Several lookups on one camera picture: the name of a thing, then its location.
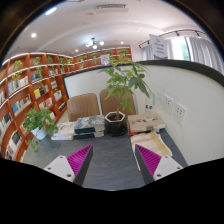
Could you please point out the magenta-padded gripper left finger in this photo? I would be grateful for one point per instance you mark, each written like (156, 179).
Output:
(58, 166)

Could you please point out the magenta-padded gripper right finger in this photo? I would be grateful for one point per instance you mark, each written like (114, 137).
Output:
(168, 166)

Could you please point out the cream and yellow striped towel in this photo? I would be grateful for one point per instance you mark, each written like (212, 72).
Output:
(153, 143)

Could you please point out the white book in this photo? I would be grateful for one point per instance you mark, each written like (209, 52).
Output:
(61, 137)
(65, 128)

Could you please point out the red and black book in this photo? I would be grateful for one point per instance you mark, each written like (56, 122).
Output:
(136, 133)

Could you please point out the leafy plant in white pot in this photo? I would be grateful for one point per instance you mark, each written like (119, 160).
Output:
(38, 121)

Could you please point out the thick dark book with grey cover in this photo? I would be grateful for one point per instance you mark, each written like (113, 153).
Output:
(89, 122)

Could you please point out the tall green tree in black pot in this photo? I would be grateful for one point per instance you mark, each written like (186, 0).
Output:
(115, 123)

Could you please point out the orange wooden bookshelf unit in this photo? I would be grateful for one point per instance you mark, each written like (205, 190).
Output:
(26, 96)

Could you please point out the small white sign card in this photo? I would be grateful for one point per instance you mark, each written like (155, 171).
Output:
(105, 60)

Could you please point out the white window curtains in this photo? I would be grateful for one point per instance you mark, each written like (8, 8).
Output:
(206, 53)

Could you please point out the hanging white and purple banner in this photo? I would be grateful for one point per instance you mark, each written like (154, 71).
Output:
(158, 46)

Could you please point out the ceiling lamp with round bulbs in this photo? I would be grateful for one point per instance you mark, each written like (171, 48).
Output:
(94, 43)

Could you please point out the recessed ceiling lights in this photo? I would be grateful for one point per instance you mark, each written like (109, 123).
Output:
(50, 10)

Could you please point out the ceiling air vent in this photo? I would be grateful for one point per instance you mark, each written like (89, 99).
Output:
(111, 8)

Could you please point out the white wall socket panel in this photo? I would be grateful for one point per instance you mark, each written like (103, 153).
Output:
(180, 114)
(168, 105)

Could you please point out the black ceiling track light rail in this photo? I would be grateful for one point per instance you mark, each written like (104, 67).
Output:
(173, 33)

